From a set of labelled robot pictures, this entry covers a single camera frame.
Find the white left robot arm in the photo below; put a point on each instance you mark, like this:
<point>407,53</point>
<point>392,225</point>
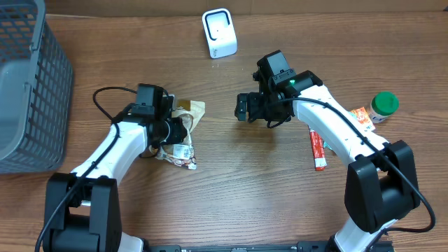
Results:
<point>82,209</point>

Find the red snack bar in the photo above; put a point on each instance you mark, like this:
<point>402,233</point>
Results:
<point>317,150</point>

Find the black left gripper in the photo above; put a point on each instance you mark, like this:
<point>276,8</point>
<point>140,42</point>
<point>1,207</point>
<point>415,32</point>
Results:
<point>178,130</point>

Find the snack wrapper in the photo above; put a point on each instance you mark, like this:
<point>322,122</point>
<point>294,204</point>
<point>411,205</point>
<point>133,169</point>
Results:
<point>180,155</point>

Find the beige brown snack pouch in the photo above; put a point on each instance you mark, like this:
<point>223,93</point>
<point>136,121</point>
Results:
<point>191,112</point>

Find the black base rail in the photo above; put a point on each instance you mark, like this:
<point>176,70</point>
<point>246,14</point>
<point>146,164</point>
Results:
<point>269,248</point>

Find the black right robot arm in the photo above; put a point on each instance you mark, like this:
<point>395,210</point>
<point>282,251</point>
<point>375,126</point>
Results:
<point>381,179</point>

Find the white barcode scanner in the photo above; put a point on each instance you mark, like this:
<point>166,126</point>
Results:
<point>220,33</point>

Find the green lid jar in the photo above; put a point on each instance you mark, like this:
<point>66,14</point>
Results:
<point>383,105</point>

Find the orange tissue pack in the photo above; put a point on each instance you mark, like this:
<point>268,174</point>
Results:
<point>363,118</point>

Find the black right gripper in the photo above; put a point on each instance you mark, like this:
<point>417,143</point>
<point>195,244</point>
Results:
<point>255,101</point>

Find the grey plastic mesh basket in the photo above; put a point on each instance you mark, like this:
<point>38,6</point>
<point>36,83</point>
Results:
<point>37,81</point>

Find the teal tissue pack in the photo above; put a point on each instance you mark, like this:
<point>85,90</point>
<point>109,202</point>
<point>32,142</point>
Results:
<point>326,145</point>

